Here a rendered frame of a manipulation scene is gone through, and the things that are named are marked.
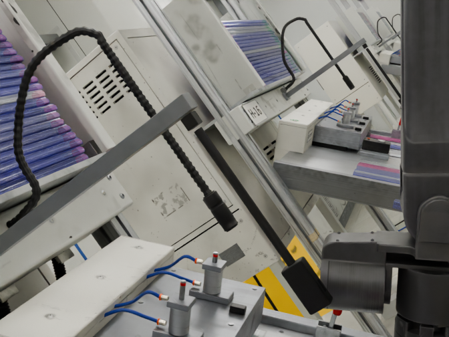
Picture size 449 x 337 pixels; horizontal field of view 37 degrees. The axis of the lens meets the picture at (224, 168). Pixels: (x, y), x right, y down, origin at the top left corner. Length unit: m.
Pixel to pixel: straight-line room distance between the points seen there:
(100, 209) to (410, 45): 0.48
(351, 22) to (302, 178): 3.68
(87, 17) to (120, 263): 3.16
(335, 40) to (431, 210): 4.61
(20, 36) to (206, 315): 0.48
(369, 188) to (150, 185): 0.57
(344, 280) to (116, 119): 1.23
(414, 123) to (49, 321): 0.40
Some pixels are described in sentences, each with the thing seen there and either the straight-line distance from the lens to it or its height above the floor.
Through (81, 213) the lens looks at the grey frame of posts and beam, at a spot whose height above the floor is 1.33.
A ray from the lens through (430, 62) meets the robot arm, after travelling 0.59.
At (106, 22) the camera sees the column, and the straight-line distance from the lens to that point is 3.88.
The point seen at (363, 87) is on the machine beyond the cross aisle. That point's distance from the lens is 5.16.
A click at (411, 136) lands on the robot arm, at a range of 0.58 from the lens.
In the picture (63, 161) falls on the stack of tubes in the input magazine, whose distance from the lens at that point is 0.85.
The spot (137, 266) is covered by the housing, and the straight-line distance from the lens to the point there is 0.83.
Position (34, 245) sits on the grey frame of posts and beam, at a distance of 0.77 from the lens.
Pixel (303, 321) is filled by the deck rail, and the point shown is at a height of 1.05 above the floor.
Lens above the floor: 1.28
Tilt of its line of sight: level
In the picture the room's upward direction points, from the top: 35 degrees counter-clockwise
